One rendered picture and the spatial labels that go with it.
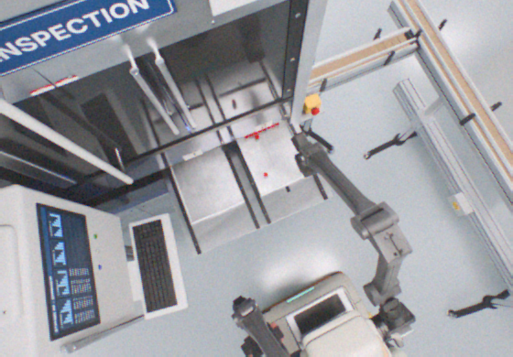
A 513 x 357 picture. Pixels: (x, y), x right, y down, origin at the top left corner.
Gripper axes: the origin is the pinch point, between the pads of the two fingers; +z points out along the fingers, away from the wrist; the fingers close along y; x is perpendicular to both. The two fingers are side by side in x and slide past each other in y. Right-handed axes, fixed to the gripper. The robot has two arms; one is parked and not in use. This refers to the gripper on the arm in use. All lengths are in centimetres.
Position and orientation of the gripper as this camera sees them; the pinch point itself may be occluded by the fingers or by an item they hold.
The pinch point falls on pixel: (304, 167)
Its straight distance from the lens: 154.2
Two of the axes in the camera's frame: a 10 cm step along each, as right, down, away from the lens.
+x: -9.2, 3.8, -0.7
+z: 0.2, 2.3, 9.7
